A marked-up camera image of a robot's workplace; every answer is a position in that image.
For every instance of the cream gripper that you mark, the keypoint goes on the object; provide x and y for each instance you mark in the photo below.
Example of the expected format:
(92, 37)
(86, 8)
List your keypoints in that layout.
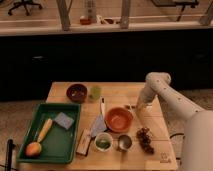
(141, 106)

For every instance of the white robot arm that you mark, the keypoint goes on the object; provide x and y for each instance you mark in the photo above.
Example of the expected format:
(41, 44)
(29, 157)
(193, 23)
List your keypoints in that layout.
(197, 147)

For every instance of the orange bowl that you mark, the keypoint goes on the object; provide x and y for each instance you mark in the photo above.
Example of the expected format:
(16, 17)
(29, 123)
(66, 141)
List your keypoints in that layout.
(118, 119)

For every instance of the dark purple bowl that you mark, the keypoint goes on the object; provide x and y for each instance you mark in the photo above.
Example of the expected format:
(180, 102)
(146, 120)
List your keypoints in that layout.
(77, 93)

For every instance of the red bowl on shelf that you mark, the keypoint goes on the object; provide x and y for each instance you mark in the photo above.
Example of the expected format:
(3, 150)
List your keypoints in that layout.
(85, 21)

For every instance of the dark grape bunch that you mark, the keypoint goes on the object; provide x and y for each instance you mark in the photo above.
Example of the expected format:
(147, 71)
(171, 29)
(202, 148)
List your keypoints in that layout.
(145, 140)

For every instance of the small metal cup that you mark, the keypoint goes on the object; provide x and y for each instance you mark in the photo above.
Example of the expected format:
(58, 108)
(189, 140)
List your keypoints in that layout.
(124, 142)

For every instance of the green translucent cup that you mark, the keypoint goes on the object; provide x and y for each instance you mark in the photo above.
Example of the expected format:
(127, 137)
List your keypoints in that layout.
(95, 93)

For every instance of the white cup green contents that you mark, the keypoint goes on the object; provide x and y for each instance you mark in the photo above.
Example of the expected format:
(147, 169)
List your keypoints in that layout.
(103, 141)

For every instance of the wooden block brush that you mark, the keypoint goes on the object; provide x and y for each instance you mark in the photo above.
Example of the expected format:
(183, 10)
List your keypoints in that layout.
(84, 142)

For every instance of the blue grey sponge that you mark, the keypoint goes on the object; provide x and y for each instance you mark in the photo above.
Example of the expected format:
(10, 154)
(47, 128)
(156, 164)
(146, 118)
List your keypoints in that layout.
(63, 120)

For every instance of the green plastic tray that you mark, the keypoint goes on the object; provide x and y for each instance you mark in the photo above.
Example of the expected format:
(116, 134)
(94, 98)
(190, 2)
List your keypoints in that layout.
(58, 146)

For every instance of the white bottle on shelf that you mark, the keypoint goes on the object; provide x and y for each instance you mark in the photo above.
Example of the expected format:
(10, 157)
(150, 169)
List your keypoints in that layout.
(90, 10)

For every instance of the orange round fruit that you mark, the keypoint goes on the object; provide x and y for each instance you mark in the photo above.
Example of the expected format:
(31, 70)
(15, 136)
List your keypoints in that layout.
(33, 149)

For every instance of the black office chair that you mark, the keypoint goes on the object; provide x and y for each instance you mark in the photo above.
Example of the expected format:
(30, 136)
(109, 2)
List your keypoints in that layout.
(25, 4)

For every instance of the black post lower left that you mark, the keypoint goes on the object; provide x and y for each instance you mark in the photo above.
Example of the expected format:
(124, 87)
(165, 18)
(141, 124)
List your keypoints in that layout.
(9, 151)

